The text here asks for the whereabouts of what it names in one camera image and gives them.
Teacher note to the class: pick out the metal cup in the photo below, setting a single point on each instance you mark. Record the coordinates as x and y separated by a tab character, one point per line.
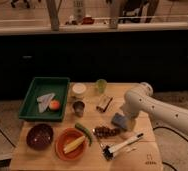
78	107

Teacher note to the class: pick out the orange plate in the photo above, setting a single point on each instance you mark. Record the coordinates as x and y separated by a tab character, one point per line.
67	136

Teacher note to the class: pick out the small brown box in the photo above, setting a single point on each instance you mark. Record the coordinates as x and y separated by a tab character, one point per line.
104	103

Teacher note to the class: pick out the white dish brush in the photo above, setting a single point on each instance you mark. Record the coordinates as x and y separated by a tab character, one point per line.
109	151

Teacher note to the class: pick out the orange fruit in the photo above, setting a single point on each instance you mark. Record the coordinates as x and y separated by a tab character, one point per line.
54	105

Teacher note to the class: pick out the green pepper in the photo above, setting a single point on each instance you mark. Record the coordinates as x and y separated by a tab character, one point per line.
85	131

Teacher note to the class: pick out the green plastic tray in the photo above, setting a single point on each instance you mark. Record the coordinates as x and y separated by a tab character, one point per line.
41	92

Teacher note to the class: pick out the blue sponge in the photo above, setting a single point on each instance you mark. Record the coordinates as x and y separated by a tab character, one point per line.
120	121

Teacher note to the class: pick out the bunch of dark grapes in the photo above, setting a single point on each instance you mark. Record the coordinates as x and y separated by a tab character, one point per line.
104	132

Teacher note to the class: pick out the green translucent cup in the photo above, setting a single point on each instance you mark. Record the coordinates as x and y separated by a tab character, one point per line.
101	85

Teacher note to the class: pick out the yellow corn cob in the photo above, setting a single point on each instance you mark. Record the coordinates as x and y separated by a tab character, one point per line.
74	144

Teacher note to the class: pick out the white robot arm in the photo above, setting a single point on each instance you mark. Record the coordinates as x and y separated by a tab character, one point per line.
139	98

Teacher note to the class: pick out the grey folded cloth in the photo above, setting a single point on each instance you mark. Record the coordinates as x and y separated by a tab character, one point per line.
44	101

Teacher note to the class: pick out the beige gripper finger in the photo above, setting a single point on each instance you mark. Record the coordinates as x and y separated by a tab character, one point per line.
131	124

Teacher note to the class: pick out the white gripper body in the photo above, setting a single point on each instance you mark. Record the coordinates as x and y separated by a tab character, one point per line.
130	111

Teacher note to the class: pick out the dark purple bowl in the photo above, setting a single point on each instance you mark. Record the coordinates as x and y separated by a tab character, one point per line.
39	137

